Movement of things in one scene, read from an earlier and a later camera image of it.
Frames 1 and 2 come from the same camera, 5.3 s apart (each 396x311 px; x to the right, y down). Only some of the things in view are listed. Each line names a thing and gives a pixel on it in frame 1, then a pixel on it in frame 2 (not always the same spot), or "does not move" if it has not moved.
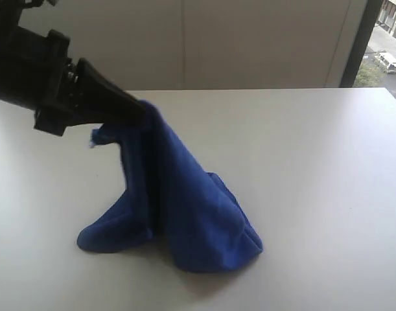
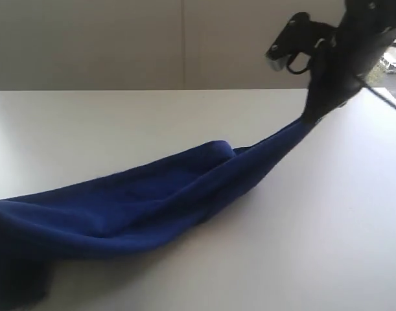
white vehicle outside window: (391, 63) does not move
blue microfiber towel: (167, 199) → (133, 213)
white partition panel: (186, 45) does not move
